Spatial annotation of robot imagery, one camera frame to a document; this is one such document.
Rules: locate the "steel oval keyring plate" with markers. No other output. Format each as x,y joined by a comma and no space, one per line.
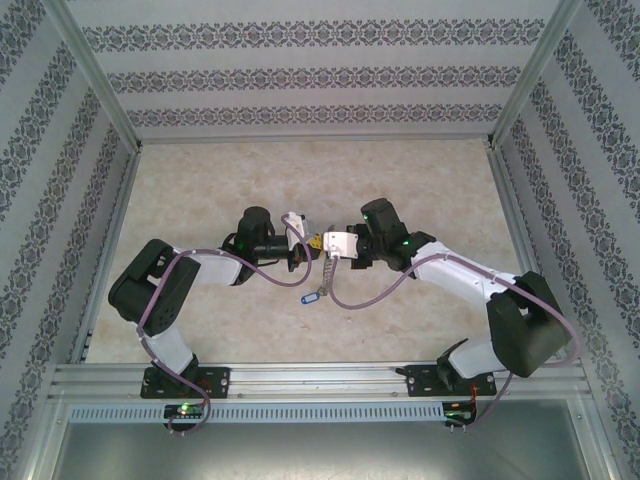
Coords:
327,277

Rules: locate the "silver key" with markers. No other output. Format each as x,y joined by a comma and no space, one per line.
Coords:
320,291

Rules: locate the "blue key tag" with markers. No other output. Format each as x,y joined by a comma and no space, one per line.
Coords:
307,299

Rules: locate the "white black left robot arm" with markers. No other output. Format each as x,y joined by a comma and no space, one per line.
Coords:
150,290

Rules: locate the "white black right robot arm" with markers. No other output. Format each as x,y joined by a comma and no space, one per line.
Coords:
465,275

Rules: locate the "steel sheet shelf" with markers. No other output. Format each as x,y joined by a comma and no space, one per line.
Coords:
320,450

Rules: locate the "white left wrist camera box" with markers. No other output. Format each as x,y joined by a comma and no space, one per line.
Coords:
296,222

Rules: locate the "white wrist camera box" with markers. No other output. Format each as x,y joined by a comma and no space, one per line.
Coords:
296,222
342,245

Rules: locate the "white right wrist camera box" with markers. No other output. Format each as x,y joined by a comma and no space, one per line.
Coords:
342,245

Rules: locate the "aluminium table end rail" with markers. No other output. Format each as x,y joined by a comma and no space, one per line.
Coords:
315,140

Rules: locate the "aluminium table side rail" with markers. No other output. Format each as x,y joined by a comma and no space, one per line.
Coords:
114,225
512,200

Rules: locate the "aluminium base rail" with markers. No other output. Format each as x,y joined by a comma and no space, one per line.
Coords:
320,380

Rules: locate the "aluminium frame post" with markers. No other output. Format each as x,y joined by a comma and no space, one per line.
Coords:
531,75
100,75

